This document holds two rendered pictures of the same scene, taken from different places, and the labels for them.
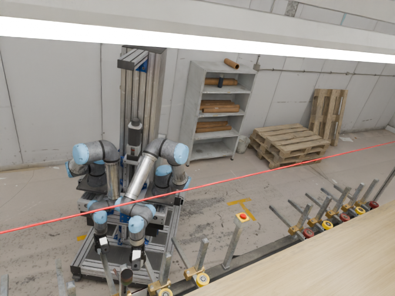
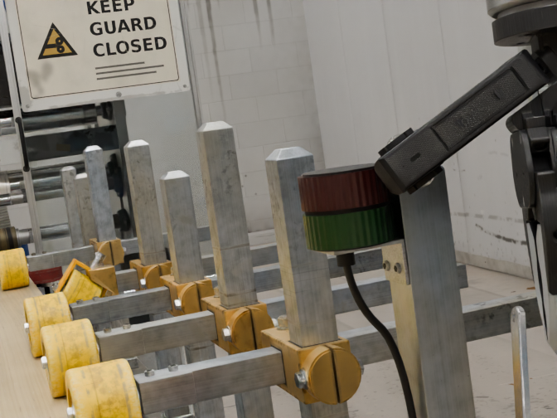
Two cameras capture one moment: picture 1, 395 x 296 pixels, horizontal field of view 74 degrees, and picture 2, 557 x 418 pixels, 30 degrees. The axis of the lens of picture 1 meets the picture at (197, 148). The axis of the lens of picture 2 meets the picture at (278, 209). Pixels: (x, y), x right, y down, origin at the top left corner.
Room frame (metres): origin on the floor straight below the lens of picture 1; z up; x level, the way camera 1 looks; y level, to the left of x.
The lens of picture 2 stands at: (0.95, -0.44, 1.18)
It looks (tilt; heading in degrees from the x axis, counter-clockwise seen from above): 5 degrees down; 108
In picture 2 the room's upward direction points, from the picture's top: 8 degrees counter-clockwise
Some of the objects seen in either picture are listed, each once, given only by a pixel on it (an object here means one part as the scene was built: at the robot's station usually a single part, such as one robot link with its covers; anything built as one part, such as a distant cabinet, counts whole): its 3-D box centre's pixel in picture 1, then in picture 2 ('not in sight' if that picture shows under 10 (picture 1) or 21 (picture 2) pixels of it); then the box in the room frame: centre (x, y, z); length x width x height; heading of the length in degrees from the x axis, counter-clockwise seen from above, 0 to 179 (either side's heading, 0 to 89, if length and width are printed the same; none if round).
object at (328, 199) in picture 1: (318, 217); not in sight; (1.83, -1.18, 0.87); 0.04 x 0.04 x 0.48; 35
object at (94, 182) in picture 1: (97, 175); not in sight; (1.53, 0.70, 1.09); 0.15 x 0.15 x 0.10
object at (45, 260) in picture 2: not in sight; (130, 245); (-0.01, 1.54, 0.95); 0.50 x 0.04 x 0.04; 35
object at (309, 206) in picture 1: (300, 224); not in sight; (1.69, -0.98, 0.86); 0.04 x 0.04 x 0.48; 35
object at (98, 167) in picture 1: (95, 163); not in sight; (1.53, 0.71, 1.21); 0.13 x 0.12 x 0.14; 132
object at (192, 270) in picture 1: (194, 272); not in sight; (1.10, -0.14, 0.81); 0.14 x 0.06 x 0.05; 125
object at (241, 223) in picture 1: (241, 221); not in sight; (1.26, -0.37, 1.18); 0.07 x 0.07 x 0.08; 35
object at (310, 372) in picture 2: not in sight; (309, 362); (0.67, 0.47, 0.95); 0.14 x 0.06 x 0.05; 125
